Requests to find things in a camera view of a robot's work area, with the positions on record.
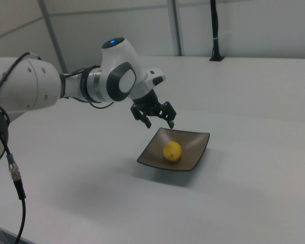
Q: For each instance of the square brown ceramic plate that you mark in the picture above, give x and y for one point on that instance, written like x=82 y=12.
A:
x=193 y=152

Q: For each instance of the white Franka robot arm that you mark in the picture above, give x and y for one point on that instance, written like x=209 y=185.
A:
x=35 y=84

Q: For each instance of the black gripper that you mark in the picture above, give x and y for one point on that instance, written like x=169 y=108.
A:
x=148 y=105

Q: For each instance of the black camera stand pole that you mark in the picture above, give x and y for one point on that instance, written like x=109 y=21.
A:
x=215 y=28

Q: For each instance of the yellow lemon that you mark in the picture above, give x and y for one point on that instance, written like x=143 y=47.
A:
x=172 y=151

